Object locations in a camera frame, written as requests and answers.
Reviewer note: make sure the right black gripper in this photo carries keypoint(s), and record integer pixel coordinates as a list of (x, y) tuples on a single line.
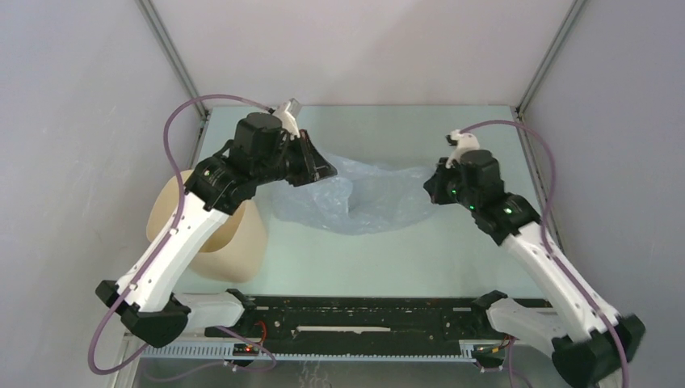
[(434, 185)]

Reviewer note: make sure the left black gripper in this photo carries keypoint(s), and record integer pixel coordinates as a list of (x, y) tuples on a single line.
[(314, 166)]

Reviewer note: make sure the blue plastic trash bag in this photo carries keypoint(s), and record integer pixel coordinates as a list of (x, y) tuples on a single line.
[(361, 199)]

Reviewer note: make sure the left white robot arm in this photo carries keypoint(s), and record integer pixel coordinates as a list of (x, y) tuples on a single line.
[(144, 297)]

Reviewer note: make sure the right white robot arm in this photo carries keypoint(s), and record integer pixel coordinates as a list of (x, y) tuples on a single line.
[(589, 342)]

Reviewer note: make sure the beige trash bin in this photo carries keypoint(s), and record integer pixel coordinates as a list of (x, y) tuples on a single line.
[(234, 253)]

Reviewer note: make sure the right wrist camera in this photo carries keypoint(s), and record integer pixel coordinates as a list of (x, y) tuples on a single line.
[(462, 143)]

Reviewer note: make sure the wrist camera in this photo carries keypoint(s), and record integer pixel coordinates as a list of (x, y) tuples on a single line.
[(462, 143), (287, 113)]

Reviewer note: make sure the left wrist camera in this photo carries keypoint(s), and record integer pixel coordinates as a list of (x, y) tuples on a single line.
[(287, 113)]

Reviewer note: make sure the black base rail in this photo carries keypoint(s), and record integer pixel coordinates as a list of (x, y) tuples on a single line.
[(362, 325)]

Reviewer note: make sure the right metal frame post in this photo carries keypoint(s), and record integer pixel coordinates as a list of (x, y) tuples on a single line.
[(568, 24)]

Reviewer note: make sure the metal frame post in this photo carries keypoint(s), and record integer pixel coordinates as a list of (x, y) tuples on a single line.
[(568, 24), (159, 31)]

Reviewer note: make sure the left metal frame post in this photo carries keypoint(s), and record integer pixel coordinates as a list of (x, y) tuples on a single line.
[(159, 31)]

